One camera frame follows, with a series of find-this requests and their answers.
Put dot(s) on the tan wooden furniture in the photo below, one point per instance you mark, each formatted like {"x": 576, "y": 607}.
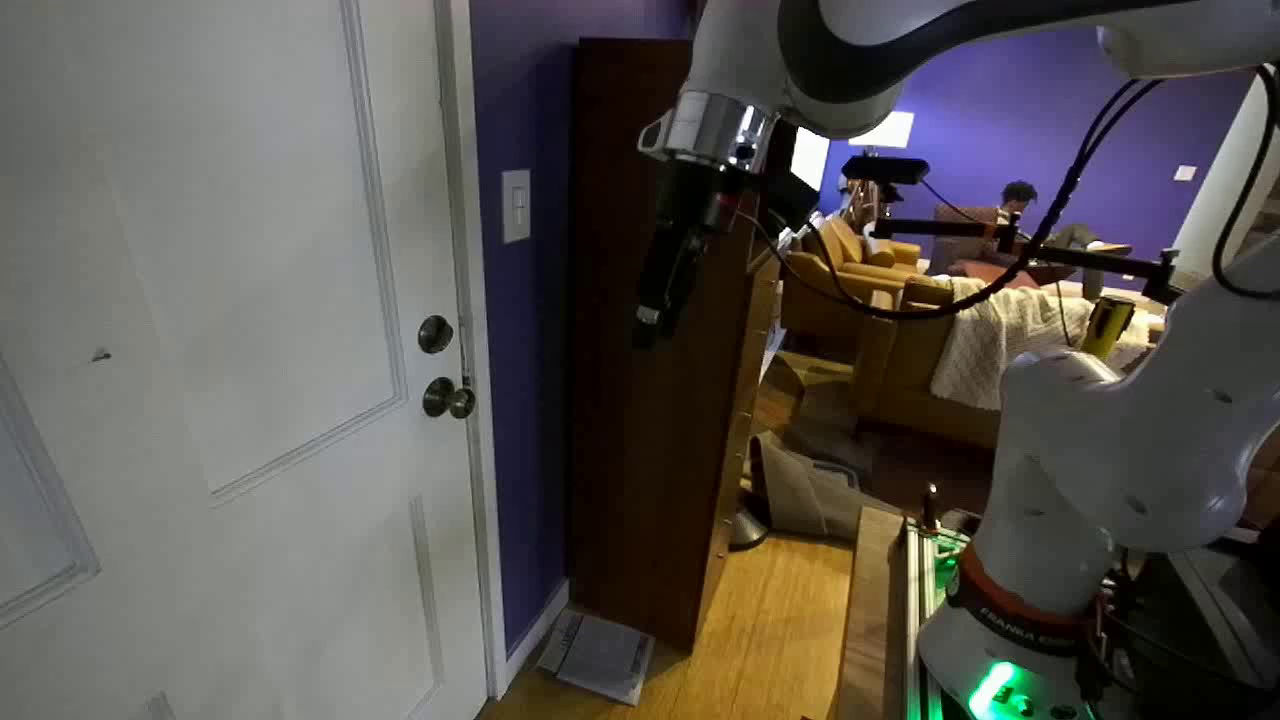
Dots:
{"x": 1014, "y": 342}

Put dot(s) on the wooden robot mounting board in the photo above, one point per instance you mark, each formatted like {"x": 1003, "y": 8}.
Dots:
{"x": 872, "y": 612}

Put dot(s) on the bright white window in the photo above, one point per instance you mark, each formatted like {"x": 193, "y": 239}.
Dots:
{"x": 885, "y": 128}

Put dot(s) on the yellow object on bed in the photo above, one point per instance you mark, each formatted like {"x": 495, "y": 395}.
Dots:
{"x": 1109, "y": 330}

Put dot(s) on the white baseboard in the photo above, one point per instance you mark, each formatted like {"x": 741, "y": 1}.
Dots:
{"x": 538, "y": 633}

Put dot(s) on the seated person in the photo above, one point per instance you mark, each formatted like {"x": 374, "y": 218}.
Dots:
{"x": 1018, "y": 204}

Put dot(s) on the white light switch plate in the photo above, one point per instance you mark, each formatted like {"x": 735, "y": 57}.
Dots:
{"x": 518, "y": 204}

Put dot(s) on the small white wall plate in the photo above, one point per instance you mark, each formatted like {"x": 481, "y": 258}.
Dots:
{"x": 1186, "y": 175}

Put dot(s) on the white panel door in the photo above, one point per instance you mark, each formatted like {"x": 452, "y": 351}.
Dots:
{"x": 200, "y": 264}

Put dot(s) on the brown armchair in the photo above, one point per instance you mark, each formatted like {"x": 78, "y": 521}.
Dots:
{"x": 853, "y": 275}

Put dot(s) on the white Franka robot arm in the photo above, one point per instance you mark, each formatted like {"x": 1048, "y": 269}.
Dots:
{"x": 1134, "y": 441}

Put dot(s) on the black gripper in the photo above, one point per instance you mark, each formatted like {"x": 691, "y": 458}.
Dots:
{"x": 697, "y": 213}

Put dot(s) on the black camera on stand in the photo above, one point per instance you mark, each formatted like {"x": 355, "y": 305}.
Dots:
{"x": 885, "y": 171}

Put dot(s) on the grey bag on floor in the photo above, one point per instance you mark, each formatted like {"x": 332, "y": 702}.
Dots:
{"x": 806, "y": 493}

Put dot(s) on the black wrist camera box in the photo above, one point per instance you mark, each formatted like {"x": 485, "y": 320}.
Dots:
{"x": 788, "y": 193}

